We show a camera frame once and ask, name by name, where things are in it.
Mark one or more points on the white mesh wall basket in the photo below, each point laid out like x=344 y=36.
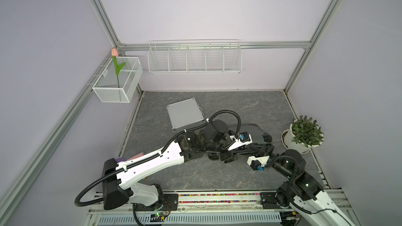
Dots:
x=106 y=88

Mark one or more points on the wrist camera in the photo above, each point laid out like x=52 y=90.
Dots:
x=242 y=140
x=258 y=163

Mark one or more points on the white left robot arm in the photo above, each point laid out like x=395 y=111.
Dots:
x=120 y=181

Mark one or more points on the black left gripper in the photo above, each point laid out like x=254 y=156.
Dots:
x=228 y=157

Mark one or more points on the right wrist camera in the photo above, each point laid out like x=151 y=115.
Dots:
x=258 y=163

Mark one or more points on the white plant pot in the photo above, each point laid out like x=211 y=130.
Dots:
x=287 y=138

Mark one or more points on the aluminium frame corner post right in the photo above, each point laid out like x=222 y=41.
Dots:
x=323 y=24

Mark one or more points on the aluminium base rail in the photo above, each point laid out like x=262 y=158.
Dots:
x=202 y=208

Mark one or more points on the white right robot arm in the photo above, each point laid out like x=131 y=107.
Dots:
x=303 y=193

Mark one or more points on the pink artificial tulip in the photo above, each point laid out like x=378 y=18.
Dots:
x=118 y=67

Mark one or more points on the white wire wall shelf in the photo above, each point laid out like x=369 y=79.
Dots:
x=214 y=60

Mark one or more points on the aluminium frame corner post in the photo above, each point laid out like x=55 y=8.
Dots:
x=323 y=24
x=106 y=23

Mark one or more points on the aluminium frame corner post left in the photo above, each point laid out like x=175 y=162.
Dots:
x=106 y=23

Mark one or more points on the dark grey poker case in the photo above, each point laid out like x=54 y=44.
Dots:
x=261 y=145

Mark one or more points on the pink purple toy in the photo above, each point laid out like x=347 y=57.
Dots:
x=132 y=158

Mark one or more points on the aluminium horizontal frame bar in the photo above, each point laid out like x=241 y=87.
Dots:
x=208 y=44

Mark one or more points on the silver aluminium poker case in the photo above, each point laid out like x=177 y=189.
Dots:
x=185 y=114

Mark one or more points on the green potted plant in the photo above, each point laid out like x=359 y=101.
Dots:
x=306 y=130

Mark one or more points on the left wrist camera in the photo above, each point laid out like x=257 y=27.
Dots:
x=242 y=140

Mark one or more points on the aluminium left side frame bar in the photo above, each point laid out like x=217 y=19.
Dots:
x=28 y=141

